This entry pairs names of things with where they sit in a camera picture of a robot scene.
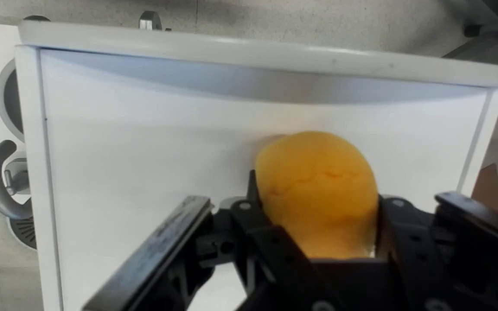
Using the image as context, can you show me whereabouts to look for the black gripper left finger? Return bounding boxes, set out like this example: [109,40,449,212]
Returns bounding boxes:
[81,170,311,311]

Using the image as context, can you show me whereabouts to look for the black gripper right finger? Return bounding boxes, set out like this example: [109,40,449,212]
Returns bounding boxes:
[375,193,498,311]

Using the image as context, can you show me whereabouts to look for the orange round fruit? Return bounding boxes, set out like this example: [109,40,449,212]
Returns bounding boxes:
[252,130,380,262]

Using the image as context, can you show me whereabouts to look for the white toy kitchen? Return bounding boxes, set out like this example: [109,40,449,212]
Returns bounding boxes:
[0,20,498,311]

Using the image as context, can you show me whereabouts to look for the round gray floor grate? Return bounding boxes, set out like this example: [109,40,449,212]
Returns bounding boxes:
[7,215,38,251]

